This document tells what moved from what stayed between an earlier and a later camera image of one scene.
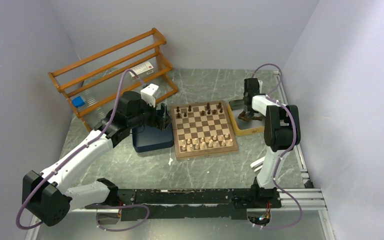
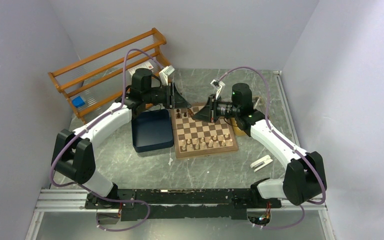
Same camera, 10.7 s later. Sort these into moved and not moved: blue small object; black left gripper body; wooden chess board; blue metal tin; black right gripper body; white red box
Moved: black right gripper body; black left gripper body
Not moved: white red box; blue small object; wooden chess board; blue metal tin
